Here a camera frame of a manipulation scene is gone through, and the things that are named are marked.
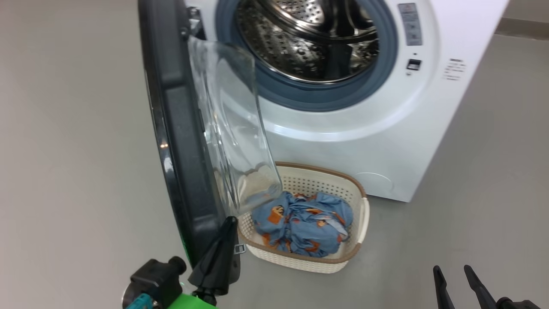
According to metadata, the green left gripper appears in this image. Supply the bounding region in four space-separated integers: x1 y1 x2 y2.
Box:
167 216 239 309

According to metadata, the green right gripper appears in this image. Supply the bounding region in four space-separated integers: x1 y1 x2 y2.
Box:
433 265 542 309

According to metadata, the blue cartoon print garment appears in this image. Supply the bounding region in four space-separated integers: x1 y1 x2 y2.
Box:
283 191 354 258
251 203 296 254

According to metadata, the black round washer door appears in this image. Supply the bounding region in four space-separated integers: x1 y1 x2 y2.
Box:
137 0 284 275

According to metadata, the white front-load washing machine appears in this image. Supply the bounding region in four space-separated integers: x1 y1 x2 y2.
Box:
184 0 511 203

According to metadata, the stainless steel washing machine drum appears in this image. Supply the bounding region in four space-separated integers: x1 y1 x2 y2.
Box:
236 0 380 84

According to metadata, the cream perforated laundry basket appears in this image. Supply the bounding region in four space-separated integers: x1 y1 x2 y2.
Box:
236 162 370 274

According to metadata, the grey instruction sticker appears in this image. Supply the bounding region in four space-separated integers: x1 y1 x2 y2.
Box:
398 3 423 46

